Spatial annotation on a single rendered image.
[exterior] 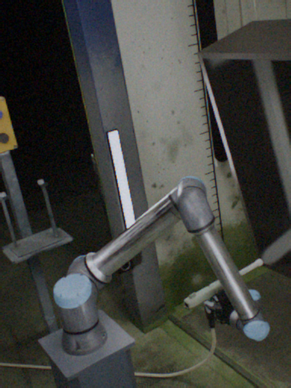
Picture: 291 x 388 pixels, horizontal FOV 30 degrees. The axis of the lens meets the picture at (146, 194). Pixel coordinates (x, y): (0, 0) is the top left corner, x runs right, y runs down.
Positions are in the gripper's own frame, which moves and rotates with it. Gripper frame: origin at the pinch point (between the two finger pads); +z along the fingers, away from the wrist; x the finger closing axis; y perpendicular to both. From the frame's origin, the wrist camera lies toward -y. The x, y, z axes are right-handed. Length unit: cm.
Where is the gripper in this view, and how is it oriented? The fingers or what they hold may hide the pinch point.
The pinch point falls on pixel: (206, 298)
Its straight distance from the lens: 263.8
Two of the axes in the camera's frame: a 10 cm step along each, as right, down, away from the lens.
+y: 2.1, 9.1, 3.7
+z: -5.6, -2.0, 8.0
